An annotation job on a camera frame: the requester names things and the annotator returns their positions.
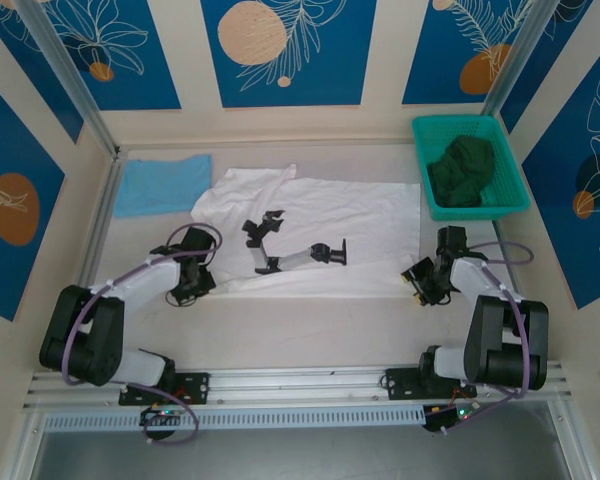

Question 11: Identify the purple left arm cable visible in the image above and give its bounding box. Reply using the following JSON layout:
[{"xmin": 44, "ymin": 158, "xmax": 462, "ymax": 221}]
[{"xmin": 59, "ymin": 223, "xmax": 225, "ymax": 445}]

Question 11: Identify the aluminium mounting rail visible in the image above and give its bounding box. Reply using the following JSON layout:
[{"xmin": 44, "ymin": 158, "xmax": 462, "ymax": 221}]
[{"xmin": 22, "ymin": 360, "xmax": 569, "ymax": 412}]

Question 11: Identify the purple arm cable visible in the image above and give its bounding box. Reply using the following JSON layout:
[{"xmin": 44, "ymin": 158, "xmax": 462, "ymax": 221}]
[
  {"xmin": 59, "ymin": 223, "xmax": 225, "ymax": 445},
  {"xmin": 432, "ymin": 241, "xmax": 535, "ymax": 436}
]

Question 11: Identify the aluminium frame post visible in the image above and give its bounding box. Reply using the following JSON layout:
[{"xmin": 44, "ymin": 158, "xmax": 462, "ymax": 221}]
[
  {"xmin": 482, "ymin": 0, "xmax": 554, "ymax": 119},
  {"xmin": 17, "ymin": 0, "xmax": 122, "ymax": 160}
]

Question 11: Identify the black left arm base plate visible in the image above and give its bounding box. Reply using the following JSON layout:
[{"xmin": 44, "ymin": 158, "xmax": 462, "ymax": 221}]
[{"xmin": 118, "ymin": 371, "xmax": 211, "ymax": 406}]

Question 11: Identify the teal plastic basket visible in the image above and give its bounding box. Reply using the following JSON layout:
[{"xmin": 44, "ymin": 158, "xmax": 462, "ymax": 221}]
[{"xmin": 411, "ymin": 115, "xmax": 532, "ymax": 222}]

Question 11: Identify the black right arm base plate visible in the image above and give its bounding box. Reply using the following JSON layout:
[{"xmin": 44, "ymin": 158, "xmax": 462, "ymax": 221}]
[{"xmin": 383, "ymin": 367, "xmax": 478, "ymax": 401}]

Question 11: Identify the dark green t-shirt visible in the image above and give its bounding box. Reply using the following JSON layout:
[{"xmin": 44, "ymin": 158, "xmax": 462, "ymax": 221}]
[{"xmin": 426, "ymin": 135, "xmax": 499, "ymax": 207}]

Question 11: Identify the white slotted cable duct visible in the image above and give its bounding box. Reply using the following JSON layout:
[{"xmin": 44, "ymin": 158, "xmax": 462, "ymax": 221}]
[{"xmin": 43, "ymin": 404, "xmax": 426, "ymax": 432}]

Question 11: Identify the folded light blue t-shirt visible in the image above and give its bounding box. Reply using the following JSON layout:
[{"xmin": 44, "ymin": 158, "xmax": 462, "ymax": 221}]
[{"xmin": 113, "ymin": 153, "xmax": 214, "ymax": 219}]

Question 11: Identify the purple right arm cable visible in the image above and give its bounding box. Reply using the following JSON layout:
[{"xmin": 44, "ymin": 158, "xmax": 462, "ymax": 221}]
[{"xmin": 432, "ymin": 241, "xmax": 535, "ymax": 436}]

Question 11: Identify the blue floral wall panel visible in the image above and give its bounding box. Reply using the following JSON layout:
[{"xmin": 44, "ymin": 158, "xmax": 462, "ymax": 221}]
[
  {"xmin": 201, "ymin": 0, "xmax": 378, "ymax": 109},
  {"xmin": 0, "ymin": 0, "xmax": 85, "ymax": 145},
  {"xmin": 522, "ymin": 37, "xmax": 600, "ymax": 310},
  {"xmin": 44, "ymin": 0, "xmax": 182, "ymax": 112},
  {"xmin": 0, "ymin": 71, "xmax": 66, "ymax": 323},
  {"xmin": 499, "ymin": 0, "xmax": 594, "ymax": 134},
  {"xmin": 402, "ymin": 0, "xmax": 537, "ymax": 106}
]

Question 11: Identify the grey metal sheet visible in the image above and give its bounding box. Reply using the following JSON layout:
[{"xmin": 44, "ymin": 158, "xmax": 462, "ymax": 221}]
[{"xmin": 29, "ymin": 429, "xmax": 569, "ymax": 480}]

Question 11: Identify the white t-shirt with robot print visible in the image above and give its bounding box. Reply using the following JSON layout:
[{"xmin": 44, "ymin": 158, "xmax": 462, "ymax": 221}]
[{"xmin": 189, "ymin": 163, "xmax": 422, "ymax": 300}]

